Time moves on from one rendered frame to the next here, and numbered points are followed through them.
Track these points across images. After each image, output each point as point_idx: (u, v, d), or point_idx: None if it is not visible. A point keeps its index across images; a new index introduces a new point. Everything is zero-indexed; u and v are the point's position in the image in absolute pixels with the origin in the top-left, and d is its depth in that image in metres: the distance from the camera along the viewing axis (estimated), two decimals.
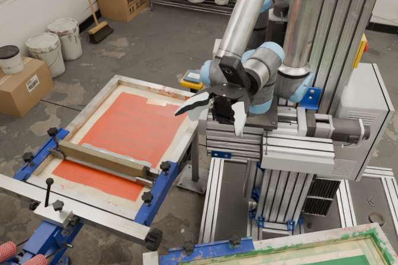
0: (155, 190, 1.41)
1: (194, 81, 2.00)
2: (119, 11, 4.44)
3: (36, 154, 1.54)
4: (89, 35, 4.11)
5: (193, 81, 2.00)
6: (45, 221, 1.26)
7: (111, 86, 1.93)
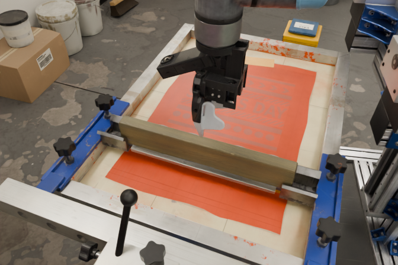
0: (323, 211, 0.70)
1: (307, 34, 1.29)
2: None
3: (77, 141, 0.83)
4: (111, 7, 3.40)
5: (307, 34, 1.29)
6: None
7: (183, 39, 1.22)
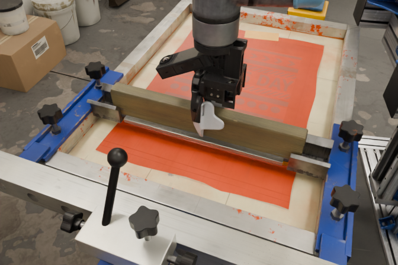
0: (337, 183, 0.63)
1: (313, 9, 1.22)
2: None
3: (64, 111, 0.76)
4: None
5: (313, 8, 1.22)
6: (103, 263, 0.48)
7: (181, 12, 1.15)
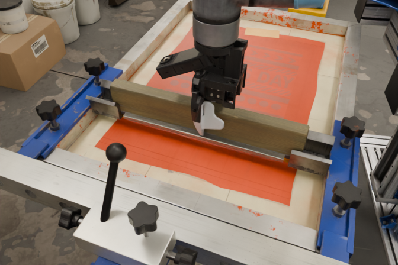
0: (338, 179, 0.63)
1: None
2: None
3: (63, 107, 0.75)
4: None
5: None
6: (102, 259, 0.48)
7: (181, 9, 1.14)
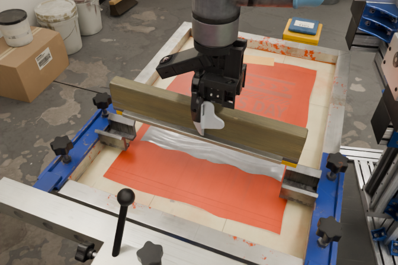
0: (324, 210, 0.69)
1: (307, 32, 1.28)
2: None
3: (74, 140, 0.82)
4: (110, 7, 3.39)
5: (307, 32, 1.28)
6: None
7: (182, 37, 1.21)
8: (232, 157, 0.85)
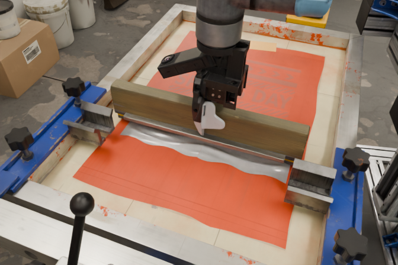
0: (340, 219, 0.56)
1: (313, 16, 1.14)
2: None
3: (38, 133, 0.69)
4: (104, 0, 3.25)
5: None
6: None
7: (173, 20, 1.07)
8: (227, 154, 0.71)
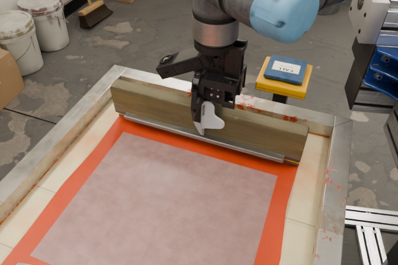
0: None
1: (290, 81, 0.89)
2: None
3: None
4: (80, 18, 3.00)
5: (289, 80, 0.89)
6: None
7: (104, 92, 0.82)
8: None
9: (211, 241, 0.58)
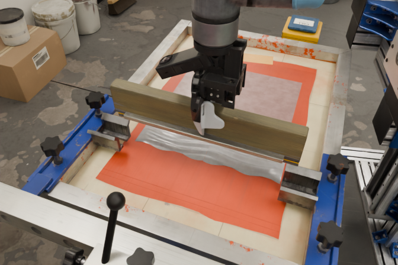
0: (324, 215, 0.67)
1: (307, 31, 1.25)
2: None
3: (66, 141, 0.80)
4: (108, 6, 3.36)
5: (307, 30, 1.25)
6: None
7: (179, 35, 1.18)
8: (229, 158, 0.82)
9: (263, 113, 0.95)
